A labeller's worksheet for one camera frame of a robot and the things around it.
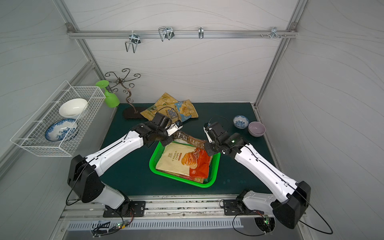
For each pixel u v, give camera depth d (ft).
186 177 2.57
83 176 1.36
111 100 3.07
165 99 3.95
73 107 2.32
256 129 3.39
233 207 2.45
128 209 2.26
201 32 2.58
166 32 2.49
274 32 2.51
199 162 2.74
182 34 2.56
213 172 2.62
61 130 2.12
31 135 1.85
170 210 2.46
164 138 2.33
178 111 3.77
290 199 1.25
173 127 2.37
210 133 1.86
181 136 2.62
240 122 3.56
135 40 2.58
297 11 2.41
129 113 3.77
